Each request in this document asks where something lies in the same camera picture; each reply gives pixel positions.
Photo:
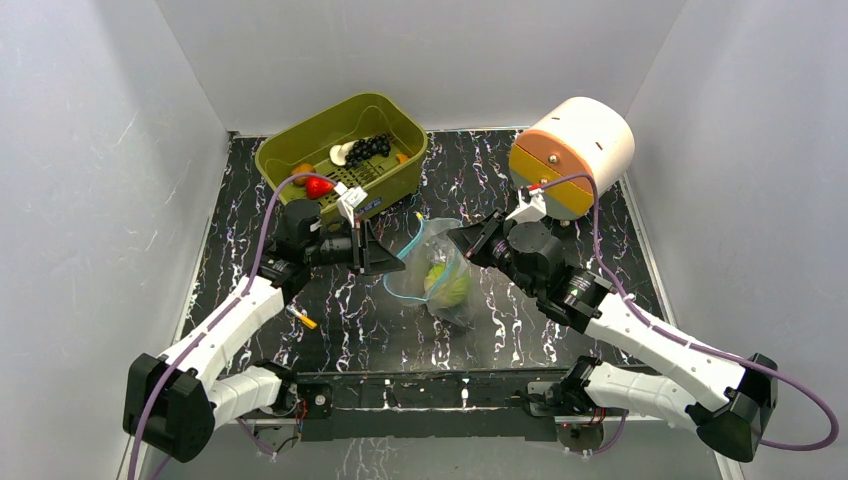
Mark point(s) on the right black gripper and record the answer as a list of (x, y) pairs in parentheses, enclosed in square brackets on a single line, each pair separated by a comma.
[(490, 239)]

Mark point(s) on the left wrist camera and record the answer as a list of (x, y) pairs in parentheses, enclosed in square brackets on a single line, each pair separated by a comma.
[(348, 201)]

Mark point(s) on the clear zip top bag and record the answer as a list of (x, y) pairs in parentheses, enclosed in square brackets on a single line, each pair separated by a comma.
[(429, 246)]

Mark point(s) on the round drawer cabinet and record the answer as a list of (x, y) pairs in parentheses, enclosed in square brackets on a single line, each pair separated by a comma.
[(581, 135)]

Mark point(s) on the yellow capped marker pen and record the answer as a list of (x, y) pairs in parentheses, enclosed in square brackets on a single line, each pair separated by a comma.
[(301, 317)]

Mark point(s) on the olive green plastic basket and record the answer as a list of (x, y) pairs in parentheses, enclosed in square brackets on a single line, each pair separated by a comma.
[(363, 115)]

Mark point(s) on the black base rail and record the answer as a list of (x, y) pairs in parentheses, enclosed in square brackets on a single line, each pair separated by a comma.
[(439, 403)]

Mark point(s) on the red strawberry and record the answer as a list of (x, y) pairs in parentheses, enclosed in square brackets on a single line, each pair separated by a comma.
[(316, 188)]

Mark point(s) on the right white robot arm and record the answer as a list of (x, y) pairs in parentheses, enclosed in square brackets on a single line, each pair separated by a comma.
[(727, 405)]

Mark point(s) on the white mushroom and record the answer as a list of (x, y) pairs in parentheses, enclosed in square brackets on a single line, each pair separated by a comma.
[(338, 153)]

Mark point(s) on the green cabbage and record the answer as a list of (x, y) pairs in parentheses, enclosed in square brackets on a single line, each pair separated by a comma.
[(446, 287)]

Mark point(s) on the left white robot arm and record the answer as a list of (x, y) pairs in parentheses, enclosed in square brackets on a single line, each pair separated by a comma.
[(176, 400)]

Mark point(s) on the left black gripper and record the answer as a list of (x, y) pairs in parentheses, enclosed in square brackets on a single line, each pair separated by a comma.
[(372, 258)]

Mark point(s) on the orange fruit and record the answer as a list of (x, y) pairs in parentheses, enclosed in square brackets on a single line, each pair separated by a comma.
[(299, 173)]

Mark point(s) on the black grape bunch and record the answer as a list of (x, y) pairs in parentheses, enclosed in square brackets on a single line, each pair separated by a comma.
[(365, 149)]

